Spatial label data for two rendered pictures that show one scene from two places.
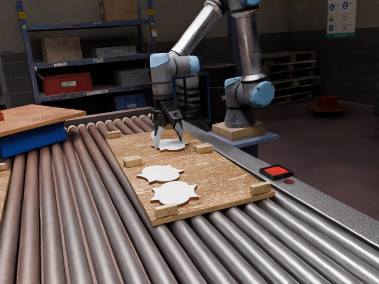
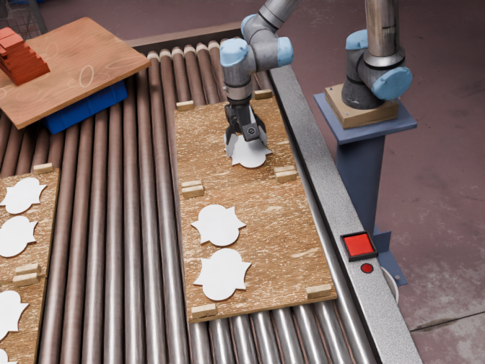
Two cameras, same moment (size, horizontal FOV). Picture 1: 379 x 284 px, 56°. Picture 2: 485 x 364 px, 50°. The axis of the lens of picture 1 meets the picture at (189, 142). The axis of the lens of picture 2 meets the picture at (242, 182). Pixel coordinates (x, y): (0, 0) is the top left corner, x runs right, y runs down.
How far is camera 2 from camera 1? 0.70 m
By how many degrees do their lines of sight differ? 31
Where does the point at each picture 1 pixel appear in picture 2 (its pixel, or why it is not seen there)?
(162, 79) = (235, 81)
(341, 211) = (398, 346)
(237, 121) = (357, 100)
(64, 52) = not seen: outside the picture
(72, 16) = not seen: outside the picture
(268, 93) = (400, 84)
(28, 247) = (69, 327)
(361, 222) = not seen: outside the picture
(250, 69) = (377, 49)
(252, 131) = (377, 115)
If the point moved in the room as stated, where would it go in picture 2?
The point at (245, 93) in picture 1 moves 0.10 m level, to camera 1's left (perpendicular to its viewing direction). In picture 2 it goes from (367, 77) to (333, 76)
